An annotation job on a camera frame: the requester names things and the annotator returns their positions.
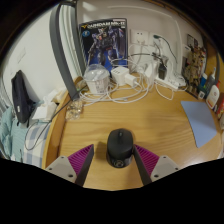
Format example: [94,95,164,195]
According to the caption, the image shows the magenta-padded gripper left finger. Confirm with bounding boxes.
[44,143,95,187]

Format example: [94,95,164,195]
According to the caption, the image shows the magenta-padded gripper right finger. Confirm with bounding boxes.
[133,143,181,186]

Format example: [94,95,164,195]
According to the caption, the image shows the black computer mouse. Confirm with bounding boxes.
[106,128,135,169]

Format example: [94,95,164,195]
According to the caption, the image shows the light blue mouse pad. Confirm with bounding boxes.
[180,100,219,149]

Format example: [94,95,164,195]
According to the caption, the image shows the crumpled clear plastic wrap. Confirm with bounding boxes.
[64,99,84,122]

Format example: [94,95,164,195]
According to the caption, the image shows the white tissue pile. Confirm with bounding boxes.
[32,87,68,122]

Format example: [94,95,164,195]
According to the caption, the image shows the plaid bedding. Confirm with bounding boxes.
[0,106,51,168]

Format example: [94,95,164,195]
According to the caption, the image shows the white power strip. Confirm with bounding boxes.
[154,74,181,91]

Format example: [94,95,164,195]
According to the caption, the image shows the clear lidded plastic container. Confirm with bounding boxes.
[83,63,111,95]

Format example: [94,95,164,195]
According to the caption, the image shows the white charger block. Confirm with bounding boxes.
[110,65,129,87]

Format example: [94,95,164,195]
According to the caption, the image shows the black power adapter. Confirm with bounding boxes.
[157,63,168,80]

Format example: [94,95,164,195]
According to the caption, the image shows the white red-pump lotion bottle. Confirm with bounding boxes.
[205,79,221,110]

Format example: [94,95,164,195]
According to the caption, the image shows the colourful figure box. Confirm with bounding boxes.
[182,33,208,98]

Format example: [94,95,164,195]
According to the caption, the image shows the robot model kit box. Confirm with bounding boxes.
[78,18,129,72]

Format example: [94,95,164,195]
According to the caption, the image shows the tangled white cables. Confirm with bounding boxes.
[78,49,188,104]

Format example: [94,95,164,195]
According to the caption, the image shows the grey metal shelf frame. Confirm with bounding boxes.
[49,1,88,100]

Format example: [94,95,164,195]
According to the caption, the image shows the white wall socket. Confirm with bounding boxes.
[129,29,158,46]

